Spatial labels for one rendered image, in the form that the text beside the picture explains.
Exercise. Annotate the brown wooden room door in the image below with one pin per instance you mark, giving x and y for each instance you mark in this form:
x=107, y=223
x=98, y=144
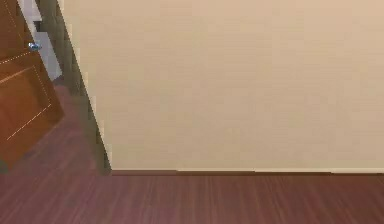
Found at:
x=23, y=93

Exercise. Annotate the silver round door knob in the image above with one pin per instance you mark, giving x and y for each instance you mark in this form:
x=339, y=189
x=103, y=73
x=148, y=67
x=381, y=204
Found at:
x=34, y=46

